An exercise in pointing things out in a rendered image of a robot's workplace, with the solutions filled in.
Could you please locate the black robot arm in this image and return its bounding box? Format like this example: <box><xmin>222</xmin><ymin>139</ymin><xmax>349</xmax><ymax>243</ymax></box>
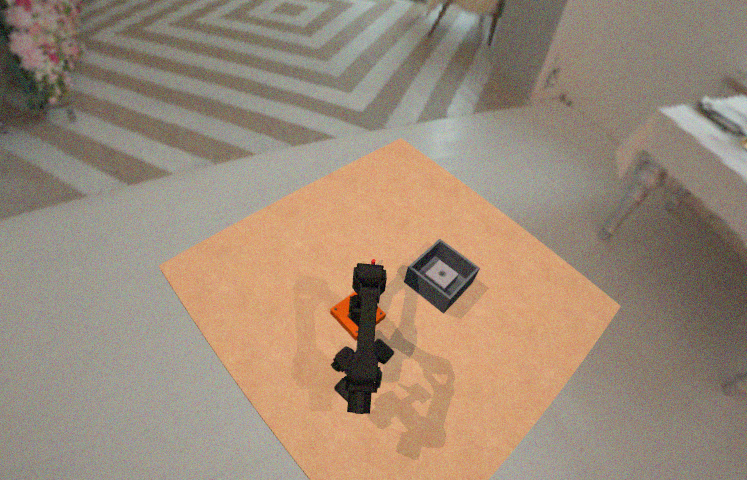
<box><xmin>331</xmin><ymin>263</ymin><xmax>387</xmax><ymax>414</ymax></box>

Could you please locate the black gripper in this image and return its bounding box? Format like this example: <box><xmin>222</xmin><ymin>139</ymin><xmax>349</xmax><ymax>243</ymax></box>
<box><xmin>334</xmin><ymin>339</ymin><xmax>395</xmax><ymax>402</ymax></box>

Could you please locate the white square plate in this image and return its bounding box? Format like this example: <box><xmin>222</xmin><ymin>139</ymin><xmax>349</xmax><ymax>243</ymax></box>
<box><xmin>425</xmin><ymin>260</ymin><xmax>459</xmax><ymax>292</ymax></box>

